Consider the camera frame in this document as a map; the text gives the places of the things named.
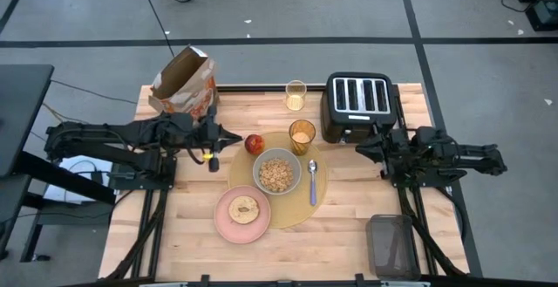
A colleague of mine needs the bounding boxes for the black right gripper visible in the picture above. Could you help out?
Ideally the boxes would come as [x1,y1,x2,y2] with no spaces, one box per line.
[356,129,415,166]

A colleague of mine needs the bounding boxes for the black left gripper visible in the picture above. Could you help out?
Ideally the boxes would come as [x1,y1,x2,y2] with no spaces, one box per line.
[172,112,243,157]

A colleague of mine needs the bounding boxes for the red yellow apple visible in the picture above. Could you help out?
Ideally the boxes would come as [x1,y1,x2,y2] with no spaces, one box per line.
[244,133,266,156]

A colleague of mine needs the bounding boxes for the grey bowl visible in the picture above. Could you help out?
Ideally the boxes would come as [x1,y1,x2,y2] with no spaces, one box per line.
[252,147,303,196]

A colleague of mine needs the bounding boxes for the spoon with lilac handle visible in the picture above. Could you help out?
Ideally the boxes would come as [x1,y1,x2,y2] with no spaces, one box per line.
[308,159,318,207]

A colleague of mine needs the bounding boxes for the pumpkin cereal box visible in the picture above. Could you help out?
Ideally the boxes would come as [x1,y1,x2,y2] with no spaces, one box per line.
[147,44,219,120]

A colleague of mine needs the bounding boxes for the toasted bagel half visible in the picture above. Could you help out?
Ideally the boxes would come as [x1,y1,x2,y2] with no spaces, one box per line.
[228,195,262,226]

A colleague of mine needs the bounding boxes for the amber faceted juice glass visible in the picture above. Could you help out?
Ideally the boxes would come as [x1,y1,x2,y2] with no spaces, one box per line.
[288,119,316,156]

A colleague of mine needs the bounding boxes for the pink plate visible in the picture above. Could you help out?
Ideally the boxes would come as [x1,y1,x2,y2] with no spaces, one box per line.
[213,185,272,245]

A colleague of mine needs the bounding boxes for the black four-slot toaster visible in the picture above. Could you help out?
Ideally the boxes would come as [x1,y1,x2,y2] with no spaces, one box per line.
[321,72,398,145]

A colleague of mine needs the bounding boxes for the cereal rings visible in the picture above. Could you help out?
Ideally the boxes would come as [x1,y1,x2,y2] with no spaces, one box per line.
[259,158,295,194]

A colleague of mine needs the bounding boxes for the clear ribbed glass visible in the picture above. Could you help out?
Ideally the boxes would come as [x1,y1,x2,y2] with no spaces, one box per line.
[285,79,308,113]

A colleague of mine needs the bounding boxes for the grey mesh bin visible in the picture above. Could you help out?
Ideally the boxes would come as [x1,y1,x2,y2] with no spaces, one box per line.
[364,213,420,282]

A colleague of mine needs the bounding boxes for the round woven beige placemat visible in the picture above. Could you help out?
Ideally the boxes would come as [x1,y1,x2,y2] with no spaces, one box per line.
[227,131,329,230]

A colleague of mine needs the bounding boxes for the black desk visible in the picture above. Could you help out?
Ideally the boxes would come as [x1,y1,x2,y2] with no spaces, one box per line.
[0,64,117,264]

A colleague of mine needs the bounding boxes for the black equipment box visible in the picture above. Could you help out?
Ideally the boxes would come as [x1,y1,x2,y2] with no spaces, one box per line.
[512,0,558,33]

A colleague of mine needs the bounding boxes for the long black floor cable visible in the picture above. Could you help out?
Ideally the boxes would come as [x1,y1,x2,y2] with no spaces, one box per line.
[136,0,175,56]

